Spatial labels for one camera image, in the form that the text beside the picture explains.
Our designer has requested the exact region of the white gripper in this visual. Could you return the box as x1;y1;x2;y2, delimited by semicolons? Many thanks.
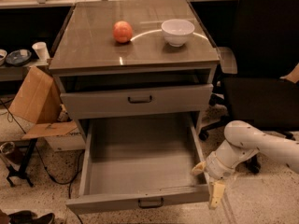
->
191;151;235;210

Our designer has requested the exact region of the grey drawer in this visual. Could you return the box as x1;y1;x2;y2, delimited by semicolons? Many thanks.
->
61;84;212;119
66;113;209;215

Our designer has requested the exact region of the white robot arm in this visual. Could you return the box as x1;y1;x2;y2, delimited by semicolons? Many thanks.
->
192;120;299;209

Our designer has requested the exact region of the grey top drawer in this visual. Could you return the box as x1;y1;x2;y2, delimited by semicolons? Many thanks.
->
61;84;212;119

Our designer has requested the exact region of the grey drawer cabinet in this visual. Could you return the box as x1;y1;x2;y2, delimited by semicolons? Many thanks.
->
50;0;219;134

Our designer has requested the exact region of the black office chair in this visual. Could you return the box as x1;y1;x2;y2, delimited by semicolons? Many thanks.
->
199;0;299;140

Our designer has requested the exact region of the red apple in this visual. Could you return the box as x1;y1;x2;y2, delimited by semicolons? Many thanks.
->
113;21;133;44

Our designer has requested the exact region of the brown cardboard box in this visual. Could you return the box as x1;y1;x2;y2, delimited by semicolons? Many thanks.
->
8;66;77;139

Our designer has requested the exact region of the dark sneaker shoe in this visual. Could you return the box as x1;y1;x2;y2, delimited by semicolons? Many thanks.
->
9;210;55;224

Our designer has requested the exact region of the black stand with red cup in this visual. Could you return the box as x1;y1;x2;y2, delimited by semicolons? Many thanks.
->
0;138;37;187

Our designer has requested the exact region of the brown trouser leg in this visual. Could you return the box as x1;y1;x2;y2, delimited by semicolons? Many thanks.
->
0;210;10;224

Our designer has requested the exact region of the white paper cup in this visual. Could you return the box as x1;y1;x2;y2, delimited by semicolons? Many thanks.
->
32;42;50;61

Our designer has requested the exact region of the dark blue plate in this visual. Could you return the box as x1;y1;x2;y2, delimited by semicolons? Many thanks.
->
6;49;32;67

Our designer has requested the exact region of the low grey side shelf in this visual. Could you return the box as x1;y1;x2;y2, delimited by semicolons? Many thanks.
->
0;60;50;81

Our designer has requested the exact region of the white bowl at left edge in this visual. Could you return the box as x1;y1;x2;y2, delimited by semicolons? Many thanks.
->
0;49;7;66

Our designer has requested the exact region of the black floor cable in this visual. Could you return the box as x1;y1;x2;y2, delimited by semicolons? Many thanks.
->
0;97;93;224

